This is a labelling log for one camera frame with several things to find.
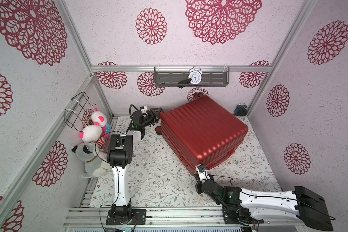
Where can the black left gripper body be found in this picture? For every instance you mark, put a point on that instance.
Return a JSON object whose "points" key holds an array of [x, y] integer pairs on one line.
{"points": [[150, 119]]}

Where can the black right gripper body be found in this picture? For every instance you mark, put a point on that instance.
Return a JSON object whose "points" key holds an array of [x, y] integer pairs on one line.
{"points": [[198, 177]]}

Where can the red ribbed hard-shell suitcase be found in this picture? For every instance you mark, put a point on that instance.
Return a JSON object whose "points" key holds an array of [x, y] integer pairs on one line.
{"points": [[202, 132]]}

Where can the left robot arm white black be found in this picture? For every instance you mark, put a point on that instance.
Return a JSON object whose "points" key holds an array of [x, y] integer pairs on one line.
{"points": [[119, 156]]}

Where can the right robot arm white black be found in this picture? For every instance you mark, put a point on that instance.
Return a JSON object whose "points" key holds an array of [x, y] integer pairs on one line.
{"points": [[245, 207]]}

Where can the black object on shelf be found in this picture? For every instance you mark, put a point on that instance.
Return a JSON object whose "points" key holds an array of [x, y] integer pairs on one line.
{"points": [[183, 83]]}

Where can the white pink plush toy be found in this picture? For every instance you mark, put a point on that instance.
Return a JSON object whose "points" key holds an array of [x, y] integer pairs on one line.
{"points": [[98, 118]]}

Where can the white alarm clock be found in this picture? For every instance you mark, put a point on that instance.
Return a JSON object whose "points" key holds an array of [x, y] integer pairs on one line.
{"points": [[195, 74]]}

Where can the grey white plush dog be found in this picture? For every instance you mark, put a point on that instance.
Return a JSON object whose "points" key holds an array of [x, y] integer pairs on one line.
{"points": [[95, 160]]}

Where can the dark teal alarm clock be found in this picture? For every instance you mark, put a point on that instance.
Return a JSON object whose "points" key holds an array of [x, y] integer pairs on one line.
{"points": [[240, 110]]}

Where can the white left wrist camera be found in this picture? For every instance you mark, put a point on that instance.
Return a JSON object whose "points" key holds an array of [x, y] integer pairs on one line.
{"points": [[144, 110]]}

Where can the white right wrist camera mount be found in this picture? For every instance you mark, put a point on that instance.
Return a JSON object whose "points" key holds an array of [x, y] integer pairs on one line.
{"points": [[201, 174]]}

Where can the grey metal wall shelf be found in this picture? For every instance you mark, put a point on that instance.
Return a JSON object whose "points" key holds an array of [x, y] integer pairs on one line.
{"points": [[213, 78]]}

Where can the black wire wall basket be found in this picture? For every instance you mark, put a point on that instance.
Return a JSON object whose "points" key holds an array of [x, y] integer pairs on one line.
{"points": [[79, 116]]}

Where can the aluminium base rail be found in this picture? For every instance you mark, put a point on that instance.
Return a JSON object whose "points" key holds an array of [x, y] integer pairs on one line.
{"points": [[151, 216]]}

